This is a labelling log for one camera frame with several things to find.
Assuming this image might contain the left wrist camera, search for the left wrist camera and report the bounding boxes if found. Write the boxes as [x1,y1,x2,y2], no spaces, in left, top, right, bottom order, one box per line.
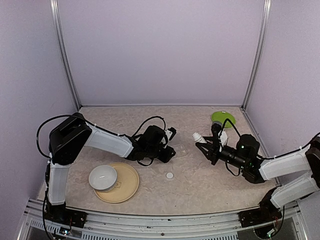
[165,127,177,141]

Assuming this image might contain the white pill bottle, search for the white pill bottle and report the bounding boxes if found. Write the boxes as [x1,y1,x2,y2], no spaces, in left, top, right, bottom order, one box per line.
[192,132,207,144]

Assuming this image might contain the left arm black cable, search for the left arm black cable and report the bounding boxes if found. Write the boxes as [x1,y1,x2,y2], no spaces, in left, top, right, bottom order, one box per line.
[34,114,76,158]

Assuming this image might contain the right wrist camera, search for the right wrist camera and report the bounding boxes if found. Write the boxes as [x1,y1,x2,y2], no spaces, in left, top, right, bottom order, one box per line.
[211,124,228,147]

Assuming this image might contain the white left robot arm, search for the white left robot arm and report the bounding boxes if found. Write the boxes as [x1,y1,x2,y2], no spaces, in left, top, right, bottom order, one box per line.
[46,112,177,223]

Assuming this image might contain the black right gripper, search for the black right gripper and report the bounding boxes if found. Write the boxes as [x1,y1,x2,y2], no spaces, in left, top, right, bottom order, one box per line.
[195,136,248,170]

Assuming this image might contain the beige round plate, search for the beige round plate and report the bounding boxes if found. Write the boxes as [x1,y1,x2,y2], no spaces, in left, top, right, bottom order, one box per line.
[94,162,140,204]

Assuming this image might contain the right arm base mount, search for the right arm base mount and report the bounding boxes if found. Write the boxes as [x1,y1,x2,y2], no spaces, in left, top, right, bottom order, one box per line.
[238,199,283,228]

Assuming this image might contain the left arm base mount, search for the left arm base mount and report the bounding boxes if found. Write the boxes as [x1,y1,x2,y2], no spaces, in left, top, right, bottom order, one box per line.
[44,204,87,229]

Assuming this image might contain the clear plastic pill organizer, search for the clear plastic pill organizer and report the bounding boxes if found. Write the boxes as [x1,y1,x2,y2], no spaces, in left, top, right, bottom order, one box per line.
[172,144,188,158]

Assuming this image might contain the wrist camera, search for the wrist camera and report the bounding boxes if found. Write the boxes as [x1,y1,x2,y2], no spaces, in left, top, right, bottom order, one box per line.
[165,127,177,141]
[211,124,228,147]

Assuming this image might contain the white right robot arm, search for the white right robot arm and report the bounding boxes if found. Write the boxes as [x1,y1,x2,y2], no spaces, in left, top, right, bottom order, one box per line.
[192,132,320,222]

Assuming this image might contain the white ceramic bowl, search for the white ceramic bowl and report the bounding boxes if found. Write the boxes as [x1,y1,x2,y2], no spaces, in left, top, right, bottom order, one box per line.
[88,165,118,192]

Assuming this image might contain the white bottle cap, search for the white bottle cap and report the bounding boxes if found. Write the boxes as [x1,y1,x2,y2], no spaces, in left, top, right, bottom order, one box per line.
[166,172,174,179]

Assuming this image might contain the green plastic plate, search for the green plastic plate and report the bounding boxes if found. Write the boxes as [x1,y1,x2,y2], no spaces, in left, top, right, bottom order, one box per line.
[211,111,236,129]

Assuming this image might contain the orange pill bottle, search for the orange pill bottle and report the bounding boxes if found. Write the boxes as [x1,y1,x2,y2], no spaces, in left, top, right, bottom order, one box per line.
[212,121,222,126]

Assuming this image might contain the left aluminium corner post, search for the left aluminium corner post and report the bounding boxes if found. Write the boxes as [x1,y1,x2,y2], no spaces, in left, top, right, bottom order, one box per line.
[49,0,82,111]

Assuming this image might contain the right aluminium corner post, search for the right aluminium corner post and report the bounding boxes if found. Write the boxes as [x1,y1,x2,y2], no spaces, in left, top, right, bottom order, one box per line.
[241,0,272,112]

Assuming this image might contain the aluminium front rail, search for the aluminium front rail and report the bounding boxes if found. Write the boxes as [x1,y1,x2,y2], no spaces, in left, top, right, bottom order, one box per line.
[18,197,308,240]

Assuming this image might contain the aluminium corner post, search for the aluminium corner post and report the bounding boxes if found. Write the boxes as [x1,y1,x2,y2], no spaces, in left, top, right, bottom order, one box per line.
[49,0,82,111]
[241,0,272,112]

